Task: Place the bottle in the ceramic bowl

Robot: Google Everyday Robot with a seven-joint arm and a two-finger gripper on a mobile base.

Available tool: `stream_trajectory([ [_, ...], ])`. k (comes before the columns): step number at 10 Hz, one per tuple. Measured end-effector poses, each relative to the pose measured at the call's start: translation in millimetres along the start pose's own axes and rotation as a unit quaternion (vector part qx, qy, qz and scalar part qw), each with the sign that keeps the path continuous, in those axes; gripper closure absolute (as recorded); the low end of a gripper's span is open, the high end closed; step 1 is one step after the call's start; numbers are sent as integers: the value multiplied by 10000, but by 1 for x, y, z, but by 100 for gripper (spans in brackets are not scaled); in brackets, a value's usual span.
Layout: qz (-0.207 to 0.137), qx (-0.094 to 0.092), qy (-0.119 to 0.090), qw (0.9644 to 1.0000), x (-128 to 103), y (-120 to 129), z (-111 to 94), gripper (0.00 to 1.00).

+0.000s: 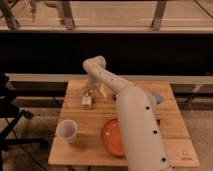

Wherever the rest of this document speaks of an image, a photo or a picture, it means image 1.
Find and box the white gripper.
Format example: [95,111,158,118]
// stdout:
[83,75,113,99]

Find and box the clear plastic bottle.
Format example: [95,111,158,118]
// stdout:
[81,92,93,110]

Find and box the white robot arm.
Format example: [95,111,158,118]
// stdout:
[83,56,173,171]

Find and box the orange ceramic bowl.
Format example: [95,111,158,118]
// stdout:
[101,119,125,157]

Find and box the blue sponge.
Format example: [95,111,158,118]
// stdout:
[152,93,163,104]

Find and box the white plastic cup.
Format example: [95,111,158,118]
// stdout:
[56,120,78,143]

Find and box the wooden table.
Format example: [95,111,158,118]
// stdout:
[49,80,200,167]

